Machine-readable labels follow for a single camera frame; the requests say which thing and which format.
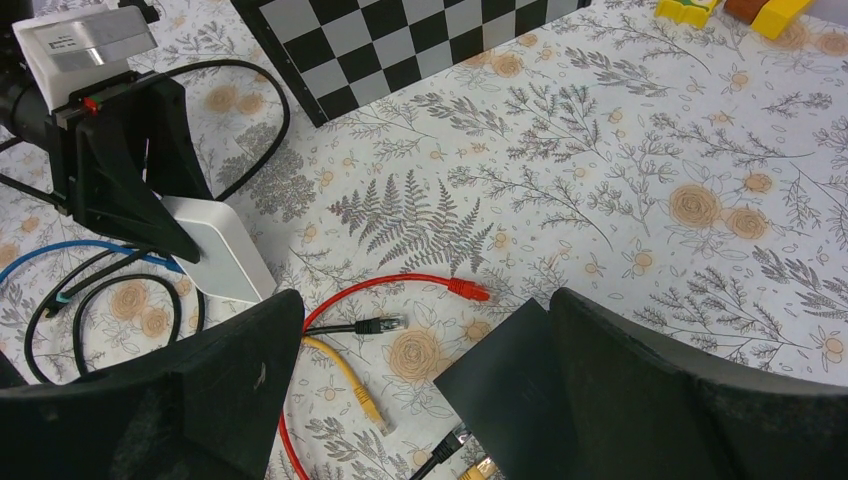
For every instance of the orange brown toy block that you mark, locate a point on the orange brown toy block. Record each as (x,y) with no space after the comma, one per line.
(770,18)

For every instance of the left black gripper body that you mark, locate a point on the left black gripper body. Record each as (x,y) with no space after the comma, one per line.
(25,115)

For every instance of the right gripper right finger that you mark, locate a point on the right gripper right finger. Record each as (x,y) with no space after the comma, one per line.
(646,406)

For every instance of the yellow patterned toy block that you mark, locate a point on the yellow patterned toy block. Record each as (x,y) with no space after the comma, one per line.
(692,12)

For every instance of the checkerboard calibration board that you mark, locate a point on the checkerboard calibration board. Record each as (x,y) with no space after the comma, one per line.
(339,55)

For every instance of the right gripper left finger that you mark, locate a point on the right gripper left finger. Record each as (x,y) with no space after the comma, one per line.
(205,407)

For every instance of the black network switch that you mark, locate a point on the black network switch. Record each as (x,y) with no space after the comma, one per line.
(509,390)

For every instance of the white network switch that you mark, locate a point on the white network switch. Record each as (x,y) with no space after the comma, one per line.
(230,266)

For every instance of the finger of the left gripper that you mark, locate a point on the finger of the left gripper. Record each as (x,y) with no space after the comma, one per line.
(173,168)
(110,198)

